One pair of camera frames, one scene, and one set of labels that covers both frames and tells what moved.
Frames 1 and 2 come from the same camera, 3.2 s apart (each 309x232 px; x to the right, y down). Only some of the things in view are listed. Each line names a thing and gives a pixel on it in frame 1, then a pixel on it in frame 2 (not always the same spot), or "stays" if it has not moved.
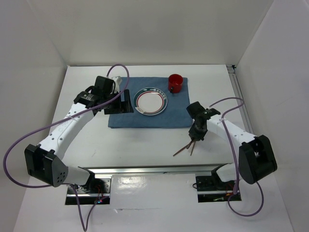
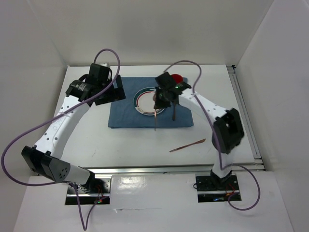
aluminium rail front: [198, 168] stays
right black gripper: [193, 134] → [159, 104]
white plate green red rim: [150, 101] stays
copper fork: [192, 148] → [154, 99]
